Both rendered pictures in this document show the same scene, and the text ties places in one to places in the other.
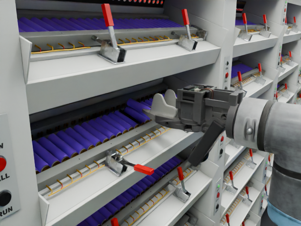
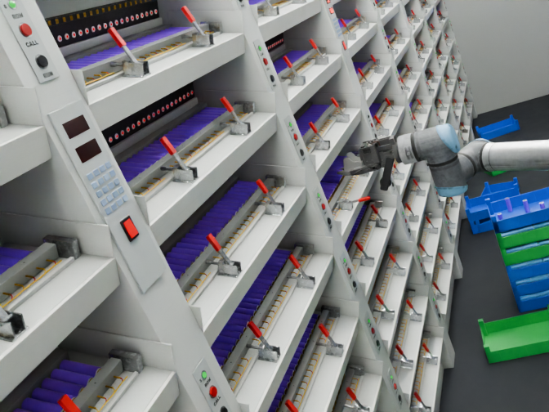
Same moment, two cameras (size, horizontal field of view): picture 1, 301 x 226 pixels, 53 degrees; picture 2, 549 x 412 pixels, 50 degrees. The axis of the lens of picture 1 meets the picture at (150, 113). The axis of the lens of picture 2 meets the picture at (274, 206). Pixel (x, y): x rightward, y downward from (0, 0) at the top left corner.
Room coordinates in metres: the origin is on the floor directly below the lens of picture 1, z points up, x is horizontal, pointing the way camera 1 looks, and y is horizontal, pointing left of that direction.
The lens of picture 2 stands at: (-1.12, 0.44, 1.57)
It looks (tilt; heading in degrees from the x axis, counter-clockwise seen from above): 17 degrees down; 354
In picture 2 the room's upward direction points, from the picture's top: 23 degrees counter-clockwise
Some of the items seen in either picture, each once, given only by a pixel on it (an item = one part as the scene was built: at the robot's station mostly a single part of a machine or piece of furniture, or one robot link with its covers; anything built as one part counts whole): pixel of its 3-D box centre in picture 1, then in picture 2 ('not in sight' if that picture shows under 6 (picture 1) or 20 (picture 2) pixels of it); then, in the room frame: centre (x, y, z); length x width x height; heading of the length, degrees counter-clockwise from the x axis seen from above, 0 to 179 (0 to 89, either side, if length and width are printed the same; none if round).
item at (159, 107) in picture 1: (157, 106); (348, 165); (0.61, -0.02, 1.05); 0.09 x 0.03 x 0.06; 60
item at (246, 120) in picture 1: (250, 123); (407, 150); (0.52, -0.18, 1.04); 0.10 x 0.05 x 0.09; 145
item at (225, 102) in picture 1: (209, 111); (381, 154); (0.57, -0.11, 1.05); 0.12 x 0.08 x 0.09; 55
